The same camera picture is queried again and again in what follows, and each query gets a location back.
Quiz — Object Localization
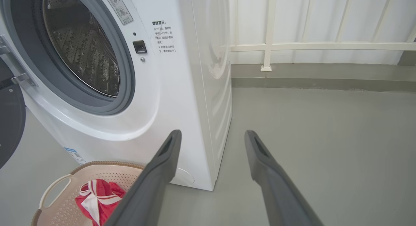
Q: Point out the grey rubber door gasket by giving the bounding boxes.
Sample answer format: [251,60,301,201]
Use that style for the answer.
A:
[2,0,136,116]

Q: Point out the grey warning sticker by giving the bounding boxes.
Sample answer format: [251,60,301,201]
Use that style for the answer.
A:
[102,0,134,26]

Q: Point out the black door lock latch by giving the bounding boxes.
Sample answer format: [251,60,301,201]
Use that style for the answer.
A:
[132,40,148,54]

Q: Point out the steel washing machine drum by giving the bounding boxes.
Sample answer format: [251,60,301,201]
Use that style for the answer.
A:
[42,0,121,98]

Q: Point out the white metal railing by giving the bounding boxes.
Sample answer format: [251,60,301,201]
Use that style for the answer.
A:
[229,0,416,72]

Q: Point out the metal door hinge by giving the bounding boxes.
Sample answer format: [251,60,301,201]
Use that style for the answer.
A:
[0,35,38,88]

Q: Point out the beige perforated laundry basket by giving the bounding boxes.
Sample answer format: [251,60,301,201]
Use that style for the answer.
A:
[31,160,145,226]

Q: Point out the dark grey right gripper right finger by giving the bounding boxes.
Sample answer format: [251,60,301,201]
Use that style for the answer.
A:
[244,130,325,226]

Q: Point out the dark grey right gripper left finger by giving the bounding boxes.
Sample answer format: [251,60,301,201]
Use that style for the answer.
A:
[104,129,182,226]

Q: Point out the red and white garment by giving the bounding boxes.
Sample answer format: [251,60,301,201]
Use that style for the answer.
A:
[75,179,127,226]

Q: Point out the white washing machine body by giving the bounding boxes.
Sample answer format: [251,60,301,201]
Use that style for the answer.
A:
[0,0,233,191]

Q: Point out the dark grey washing machine door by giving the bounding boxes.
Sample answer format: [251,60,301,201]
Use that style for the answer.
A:
[0,59,27,170]

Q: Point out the blue and white label sticker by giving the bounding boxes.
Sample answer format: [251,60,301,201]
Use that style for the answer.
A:
[63,147,87,166]

